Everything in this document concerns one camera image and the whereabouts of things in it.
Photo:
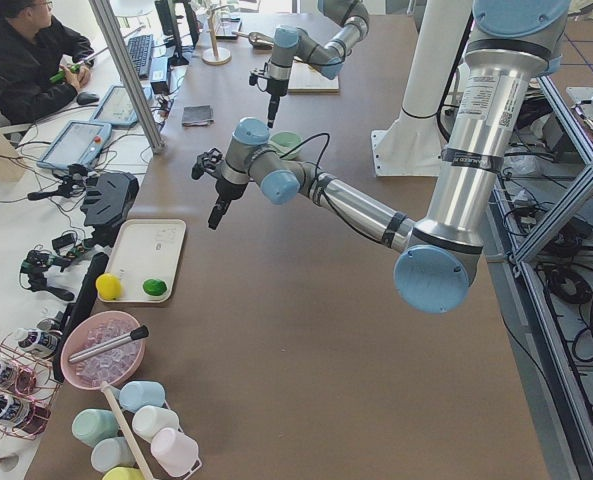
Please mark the teach pendant tablet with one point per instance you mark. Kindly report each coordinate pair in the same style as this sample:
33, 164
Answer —
78, 143
115, 108

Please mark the bamboo cutting board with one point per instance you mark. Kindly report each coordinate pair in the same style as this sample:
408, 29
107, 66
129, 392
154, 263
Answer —
305, 79

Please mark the aluminium frame post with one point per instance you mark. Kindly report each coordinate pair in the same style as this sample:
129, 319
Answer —
112, 34

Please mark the pink cup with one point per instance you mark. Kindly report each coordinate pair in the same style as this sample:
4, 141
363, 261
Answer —
176, 452

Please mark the beige tray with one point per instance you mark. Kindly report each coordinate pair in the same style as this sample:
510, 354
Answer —
146, 248

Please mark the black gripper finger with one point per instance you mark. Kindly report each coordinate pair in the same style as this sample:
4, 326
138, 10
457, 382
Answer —
218, 211
272, 110

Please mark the wooden stand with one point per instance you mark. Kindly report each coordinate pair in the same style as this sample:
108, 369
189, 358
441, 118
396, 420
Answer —
216, 55

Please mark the seated person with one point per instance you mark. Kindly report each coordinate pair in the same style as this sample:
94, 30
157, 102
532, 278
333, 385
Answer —
43, 63

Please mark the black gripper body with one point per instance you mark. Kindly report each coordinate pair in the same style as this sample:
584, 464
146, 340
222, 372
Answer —
275, 90
226, 190

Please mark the grey folded cloth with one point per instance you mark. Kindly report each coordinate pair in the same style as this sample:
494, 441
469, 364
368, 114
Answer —
201, 115

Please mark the green cup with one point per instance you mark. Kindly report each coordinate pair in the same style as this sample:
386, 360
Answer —
91, 426

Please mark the green ceramic bowl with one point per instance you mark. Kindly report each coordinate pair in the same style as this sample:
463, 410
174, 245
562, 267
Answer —
287, 144

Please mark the green lime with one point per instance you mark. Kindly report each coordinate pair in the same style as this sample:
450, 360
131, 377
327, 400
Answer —
154, 287

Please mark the metal scoop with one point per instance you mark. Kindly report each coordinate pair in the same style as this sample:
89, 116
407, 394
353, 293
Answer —
257, 40

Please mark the pink bowl with ice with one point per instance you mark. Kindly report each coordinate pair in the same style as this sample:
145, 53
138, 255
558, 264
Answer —
113, 367

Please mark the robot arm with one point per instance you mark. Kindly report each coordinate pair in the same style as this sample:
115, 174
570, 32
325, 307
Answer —
291, 42
511, 43

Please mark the light blue cup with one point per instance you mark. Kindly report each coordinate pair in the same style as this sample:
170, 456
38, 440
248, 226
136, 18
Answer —
110, 453

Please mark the yellow cup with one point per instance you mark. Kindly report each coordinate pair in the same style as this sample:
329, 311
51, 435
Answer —
123, 473

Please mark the yellow lemon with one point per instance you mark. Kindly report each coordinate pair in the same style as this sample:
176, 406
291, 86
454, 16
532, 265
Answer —
108, 287

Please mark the black keyboard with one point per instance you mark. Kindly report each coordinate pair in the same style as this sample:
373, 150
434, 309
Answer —
140, 49

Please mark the white cup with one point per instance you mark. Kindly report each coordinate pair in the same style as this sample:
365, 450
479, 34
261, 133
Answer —
149, 420

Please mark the copper wire bottle rack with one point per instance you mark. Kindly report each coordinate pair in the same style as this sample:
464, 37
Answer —
27, 391

